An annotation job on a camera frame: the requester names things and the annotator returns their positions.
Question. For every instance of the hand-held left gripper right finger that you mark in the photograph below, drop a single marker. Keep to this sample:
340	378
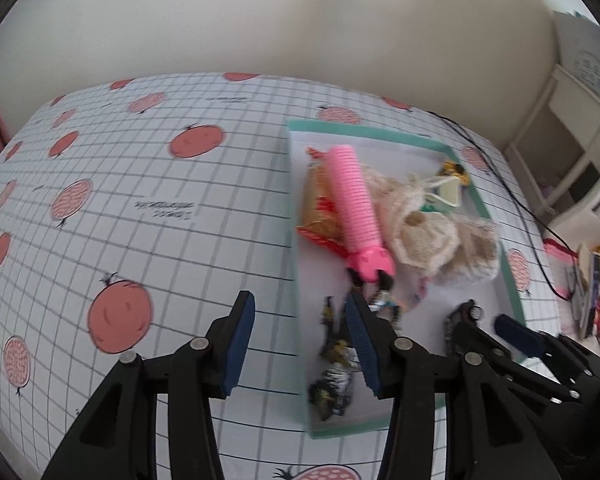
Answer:
362	345

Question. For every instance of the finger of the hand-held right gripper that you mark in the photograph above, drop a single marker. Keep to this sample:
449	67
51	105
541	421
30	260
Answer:
472	336
517	335

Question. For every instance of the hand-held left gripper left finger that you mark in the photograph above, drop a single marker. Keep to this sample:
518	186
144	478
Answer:
237	345

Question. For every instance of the black toy car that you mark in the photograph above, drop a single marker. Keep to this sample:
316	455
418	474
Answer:
462	312

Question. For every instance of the small black hair clip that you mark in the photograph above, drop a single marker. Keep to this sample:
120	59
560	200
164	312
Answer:
387	307

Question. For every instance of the teal cardboard box tray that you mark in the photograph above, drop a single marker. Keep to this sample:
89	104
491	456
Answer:
320	280

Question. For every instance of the cream lace cloth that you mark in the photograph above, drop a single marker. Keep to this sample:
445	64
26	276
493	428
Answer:
420	240

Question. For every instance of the white plastic hair comb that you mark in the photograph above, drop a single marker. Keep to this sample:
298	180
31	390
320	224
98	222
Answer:
450	194

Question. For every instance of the yellow red snack packet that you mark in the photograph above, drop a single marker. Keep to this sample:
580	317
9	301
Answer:
315	200

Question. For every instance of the pile of colourful packets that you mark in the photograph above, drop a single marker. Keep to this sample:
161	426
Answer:
592	285

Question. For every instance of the pink knitted mat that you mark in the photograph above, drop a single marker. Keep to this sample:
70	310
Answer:
560	251

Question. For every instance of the printed grid tablecloth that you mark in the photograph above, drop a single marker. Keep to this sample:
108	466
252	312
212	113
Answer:
155	260

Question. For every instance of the white wooden shelf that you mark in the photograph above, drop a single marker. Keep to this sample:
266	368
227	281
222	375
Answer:
575	105

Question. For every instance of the white board with round print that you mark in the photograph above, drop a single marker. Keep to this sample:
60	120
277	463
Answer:
590	65

